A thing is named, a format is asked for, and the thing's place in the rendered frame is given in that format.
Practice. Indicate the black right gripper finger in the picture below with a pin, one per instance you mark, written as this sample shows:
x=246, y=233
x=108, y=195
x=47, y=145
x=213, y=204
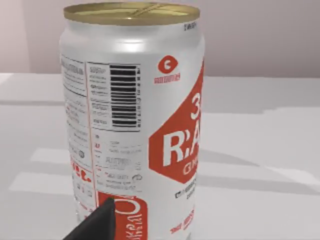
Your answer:
x=100, y=222

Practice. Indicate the red and white can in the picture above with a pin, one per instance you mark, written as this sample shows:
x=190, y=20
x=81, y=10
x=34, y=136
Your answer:
x=135, y=105

